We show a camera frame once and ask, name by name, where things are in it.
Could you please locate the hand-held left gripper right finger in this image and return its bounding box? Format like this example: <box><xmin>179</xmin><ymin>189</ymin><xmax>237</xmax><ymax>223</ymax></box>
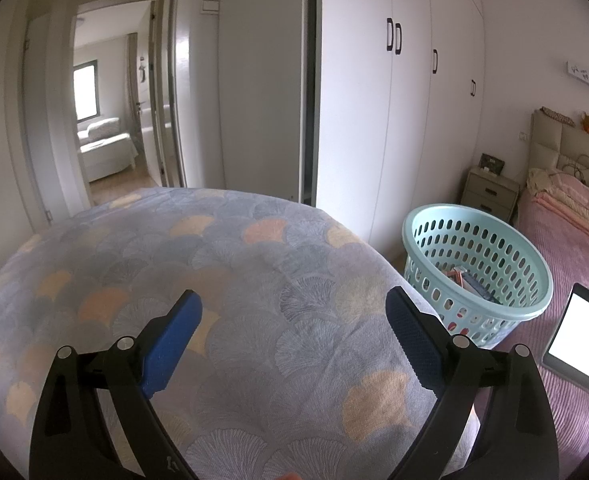
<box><xmin>385</xmin><ymin>286</ymin><xmax>560</xmax><ymax>480</ymax></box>

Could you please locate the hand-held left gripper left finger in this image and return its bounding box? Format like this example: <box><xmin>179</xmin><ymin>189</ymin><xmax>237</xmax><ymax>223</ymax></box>
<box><xmin>28</xmin><ymin>289</ymin><xmax>204</xmax><ymax>480</ymax></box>

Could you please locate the mint green plastic basket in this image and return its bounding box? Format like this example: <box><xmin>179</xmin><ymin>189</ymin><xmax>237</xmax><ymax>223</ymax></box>
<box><xmin>402</xmin><ymin>204</ymin><xmax>554</xmax><ymax>351</ymax></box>

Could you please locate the bed with pink bedding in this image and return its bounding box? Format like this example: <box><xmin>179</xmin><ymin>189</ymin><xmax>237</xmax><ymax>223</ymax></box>
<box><xmin>475</xmin><ymin>107</ymin><xmax>589</xmax><ymax>480</ymax></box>

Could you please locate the beige nightstand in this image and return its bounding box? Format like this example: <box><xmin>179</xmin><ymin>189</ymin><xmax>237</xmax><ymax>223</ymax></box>
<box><xmin>461</xmin><ymin>166</ymin><xmax>521</xmax><ymax>226</ymax></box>

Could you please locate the tablet with lit screen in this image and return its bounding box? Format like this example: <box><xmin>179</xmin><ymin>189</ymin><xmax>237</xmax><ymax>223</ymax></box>
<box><xmin>542</xmin><ymin>283</ymin><xmax>589</xmax><ymax>394</ymax></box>

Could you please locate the white wardrobe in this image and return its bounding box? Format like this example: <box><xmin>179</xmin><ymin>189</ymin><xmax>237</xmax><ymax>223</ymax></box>
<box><xmin>317</xmin><ymin>0</ymin><xmax>488</xmax><ymax>261</ymax></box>

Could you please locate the white sofa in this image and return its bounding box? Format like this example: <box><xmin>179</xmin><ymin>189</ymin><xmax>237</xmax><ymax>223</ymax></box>
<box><xmin>77</xmin><ymin>116</ymin><xmax>140</xmax><ymax>183</ymax></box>

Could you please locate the white sliding door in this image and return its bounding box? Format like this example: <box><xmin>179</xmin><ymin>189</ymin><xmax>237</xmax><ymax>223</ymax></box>
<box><xmin>174</xmin><ymin>0</ymin><xmax>309</xmax><ymax>206</ymax></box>

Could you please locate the window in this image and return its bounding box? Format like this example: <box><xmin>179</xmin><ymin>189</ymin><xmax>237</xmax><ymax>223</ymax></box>
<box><xmin>73</xmin><ymin>61</ymin><xmax>100</xmax><ymax>121</ymax></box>

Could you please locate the small frame on nightstand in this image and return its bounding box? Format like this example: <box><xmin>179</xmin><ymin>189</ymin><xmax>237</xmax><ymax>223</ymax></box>
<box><xmin>479</xmin><ymin>153</ymin><xmax>506</xmax><ymax>175</ymax></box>

